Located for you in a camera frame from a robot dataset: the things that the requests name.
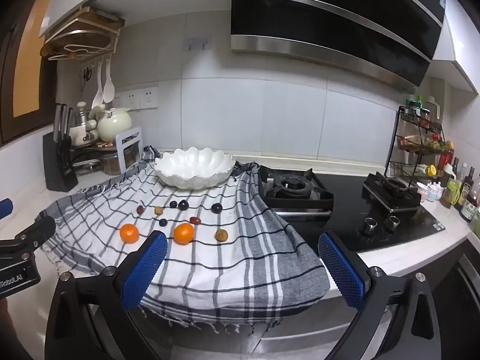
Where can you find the dark red cherry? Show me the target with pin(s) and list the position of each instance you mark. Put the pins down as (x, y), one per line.
(183, 205)

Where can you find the black range hood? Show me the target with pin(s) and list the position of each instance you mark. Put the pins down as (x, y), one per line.
(318, 18)

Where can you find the grey wall hook strip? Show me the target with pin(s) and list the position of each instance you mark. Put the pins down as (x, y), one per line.
(197, 44)

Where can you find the dark soy sauce bottle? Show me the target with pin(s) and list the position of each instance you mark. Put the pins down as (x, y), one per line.
(468, 200)

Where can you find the steel pot with lid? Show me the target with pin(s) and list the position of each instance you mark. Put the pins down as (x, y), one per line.
(81, 114)

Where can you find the white scalloped bowl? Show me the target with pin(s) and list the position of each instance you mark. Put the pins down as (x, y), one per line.
(195, 168)

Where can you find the white rice spoon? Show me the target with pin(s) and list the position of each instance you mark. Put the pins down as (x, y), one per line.
(108, 86)
(98, 93)

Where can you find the black appliance at left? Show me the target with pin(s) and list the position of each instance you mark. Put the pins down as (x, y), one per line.
(58, 165)

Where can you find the red sauce bottle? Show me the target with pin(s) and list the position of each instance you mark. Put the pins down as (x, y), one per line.
(444, 163)

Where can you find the light green bottle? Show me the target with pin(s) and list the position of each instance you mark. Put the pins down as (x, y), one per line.
(453, 191)

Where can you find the white pot rack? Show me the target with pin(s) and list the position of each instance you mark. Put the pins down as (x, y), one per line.
(129, 150)

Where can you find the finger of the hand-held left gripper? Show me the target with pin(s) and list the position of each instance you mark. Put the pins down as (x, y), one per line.
(35, 229)
(5, 208)

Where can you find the black scissors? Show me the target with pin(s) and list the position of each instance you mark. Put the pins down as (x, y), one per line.
(86, 77)

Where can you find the silver stove knob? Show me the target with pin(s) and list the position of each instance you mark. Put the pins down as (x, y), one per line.
(394, 224)
(369, 225)

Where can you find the green capped bottle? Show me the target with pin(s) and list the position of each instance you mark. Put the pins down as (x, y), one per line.
(413, 104)

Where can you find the small white ceramic pot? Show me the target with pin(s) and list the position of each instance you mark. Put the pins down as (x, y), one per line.
(84, 135)

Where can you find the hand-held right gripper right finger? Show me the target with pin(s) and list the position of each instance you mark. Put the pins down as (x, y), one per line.
(342, 270)

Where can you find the wooden cutting board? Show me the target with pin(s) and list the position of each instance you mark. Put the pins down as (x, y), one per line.
(101, 17)

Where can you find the orange tangerine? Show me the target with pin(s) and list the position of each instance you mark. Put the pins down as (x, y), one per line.
(183, 233)
(129, 233)

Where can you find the clear glass bottle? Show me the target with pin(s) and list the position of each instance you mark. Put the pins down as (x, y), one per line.
(464, 172)

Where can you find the brown longan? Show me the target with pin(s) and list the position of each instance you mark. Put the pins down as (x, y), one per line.
(221, 235)
(158, 210)

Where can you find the white wall outlet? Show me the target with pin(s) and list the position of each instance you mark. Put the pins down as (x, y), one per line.
(119, 101)
(133, 99)
(149, 98)

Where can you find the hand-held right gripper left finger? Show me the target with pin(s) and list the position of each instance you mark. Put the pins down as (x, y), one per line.
(144, 270)

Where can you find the white condiment pot set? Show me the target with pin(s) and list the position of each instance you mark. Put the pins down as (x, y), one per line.
(430, 191)

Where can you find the white plastic jug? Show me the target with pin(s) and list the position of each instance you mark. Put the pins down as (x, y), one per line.
(430, 107)

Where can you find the dark glass bottle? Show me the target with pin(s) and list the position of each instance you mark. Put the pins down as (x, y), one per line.
(455, 167)

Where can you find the grey checked cloth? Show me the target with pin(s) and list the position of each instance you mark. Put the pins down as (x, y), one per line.
(232, 270)

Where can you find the steel pot in rack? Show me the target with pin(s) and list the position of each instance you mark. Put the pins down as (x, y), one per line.
(112, 163)

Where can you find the black burner grate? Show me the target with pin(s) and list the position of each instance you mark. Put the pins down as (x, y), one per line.
(292, 191)
(392, 191)

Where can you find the steel pan lid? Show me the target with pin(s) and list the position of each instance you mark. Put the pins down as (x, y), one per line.
(87, 164)

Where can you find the dark purple grape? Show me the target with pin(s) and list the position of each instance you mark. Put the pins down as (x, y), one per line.
(216, 207)

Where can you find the black glass gas cooktop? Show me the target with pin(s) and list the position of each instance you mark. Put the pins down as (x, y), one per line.
(345, 217)

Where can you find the cream ceramic pot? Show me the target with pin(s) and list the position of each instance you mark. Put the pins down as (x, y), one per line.
(114, 125)

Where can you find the wooden trivet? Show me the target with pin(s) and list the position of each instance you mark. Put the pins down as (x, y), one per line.
(104, 144)

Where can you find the brown wooden window frame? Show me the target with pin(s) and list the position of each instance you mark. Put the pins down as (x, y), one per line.
(22, 63)

